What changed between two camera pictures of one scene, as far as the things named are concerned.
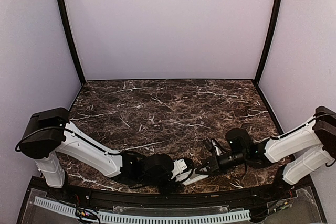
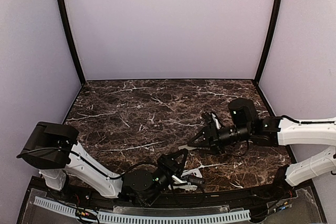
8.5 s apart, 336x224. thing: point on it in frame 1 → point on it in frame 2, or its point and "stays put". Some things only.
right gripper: [213, 165] → [214, 145]
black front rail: [67, 188] stays put
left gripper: [169, 188] → [168, 162]
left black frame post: [66, 25] stays put
